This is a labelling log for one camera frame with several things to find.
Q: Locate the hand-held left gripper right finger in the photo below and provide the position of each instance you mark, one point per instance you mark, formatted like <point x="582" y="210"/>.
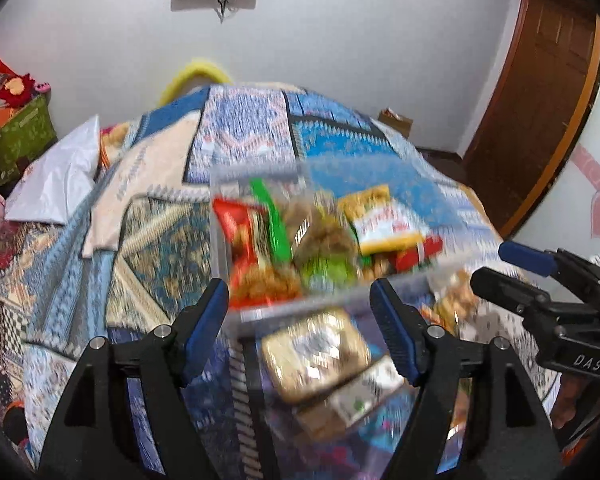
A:
<point x="395" y="330"/>

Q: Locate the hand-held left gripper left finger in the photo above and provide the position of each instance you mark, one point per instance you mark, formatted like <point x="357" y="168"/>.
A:
<point x="207" y="330"/>

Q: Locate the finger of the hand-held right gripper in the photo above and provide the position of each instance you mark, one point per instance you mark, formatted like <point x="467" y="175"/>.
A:
<point x="505" y="290"/>
<point x="525" y="258"/>

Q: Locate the peanut snack packet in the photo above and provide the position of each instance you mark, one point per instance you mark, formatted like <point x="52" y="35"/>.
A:
<point x="457" y="302"/>

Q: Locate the clear cracker packet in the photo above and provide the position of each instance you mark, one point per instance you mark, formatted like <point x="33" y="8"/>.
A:
<point x="365" y="395"/>

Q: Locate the orange fried snack packet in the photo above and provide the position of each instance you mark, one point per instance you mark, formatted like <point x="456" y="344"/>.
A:
<point x="265" y="285"/>

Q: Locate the red and white snack packet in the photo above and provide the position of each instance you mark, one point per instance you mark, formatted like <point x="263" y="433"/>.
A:
<point x="422" y="255"/>

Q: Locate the cream bread packet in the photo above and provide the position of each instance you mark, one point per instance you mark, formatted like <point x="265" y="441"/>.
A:
<point x="315" y="355"/>

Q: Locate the clear plastic storage container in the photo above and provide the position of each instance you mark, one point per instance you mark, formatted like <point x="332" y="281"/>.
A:
<point x="330" y="260"/>

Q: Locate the white and yellow snack packet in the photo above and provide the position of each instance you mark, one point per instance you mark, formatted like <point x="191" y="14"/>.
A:
<point x="385" y="220"/>

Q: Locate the brown pastry packet green ends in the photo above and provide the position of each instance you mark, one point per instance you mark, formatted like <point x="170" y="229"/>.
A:
<point x="325" y="242"/>

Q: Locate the person's right hand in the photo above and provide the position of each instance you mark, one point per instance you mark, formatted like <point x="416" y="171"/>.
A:
<point x="569" y="402"/>

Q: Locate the patchwork blanket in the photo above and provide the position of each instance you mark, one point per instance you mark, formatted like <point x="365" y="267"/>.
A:
<point x="155" y="240"/>

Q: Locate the wooden door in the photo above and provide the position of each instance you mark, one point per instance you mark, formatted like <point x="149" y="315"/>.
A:
<point x="535" y="110"/>

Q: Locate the cardboard box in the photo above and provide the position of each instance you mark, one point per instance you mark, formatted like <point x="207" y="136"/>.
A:
<point x="395" y="122"/>

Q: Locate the orange floral cloth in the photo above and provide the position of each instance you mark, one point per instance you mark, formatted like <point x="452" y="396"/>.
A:
<point x="112" y="142"/>

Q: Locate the white plastic bag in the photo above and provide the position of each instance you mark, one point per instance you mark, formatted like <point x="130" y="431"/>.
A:
<point x="60" y="175"/>

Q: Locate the yellow fuzzy hoop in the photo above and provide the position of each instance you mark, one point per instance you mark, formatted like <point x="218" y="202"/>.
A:
<point x="200" y="69"/>

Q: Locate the green storage box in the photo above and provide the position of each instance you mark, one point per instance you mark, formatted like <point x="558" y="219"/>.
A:
<point x="20" y="145"/>

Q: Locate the pile of red plush toys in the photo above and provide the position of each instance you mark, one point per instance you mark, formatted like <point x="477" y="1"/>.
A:
<point x="5" y="80"/>

